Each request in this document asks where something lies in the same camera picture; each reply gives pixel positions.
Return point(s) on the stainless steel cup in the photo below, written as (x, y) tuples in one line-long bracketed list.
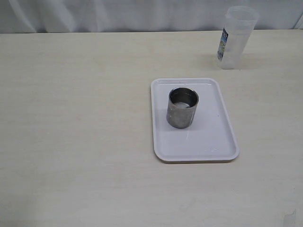
[(182, 105)]

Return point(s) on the clear plastic pitcher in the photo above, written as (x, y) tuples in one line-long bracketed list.
[(239, 23)]

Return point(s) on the white rectangular tray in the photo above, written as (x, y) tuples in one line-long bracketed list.
[(210, 138)]

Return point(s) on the white background curtain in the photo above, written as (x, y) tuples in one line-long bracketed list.
[(64, 16)]

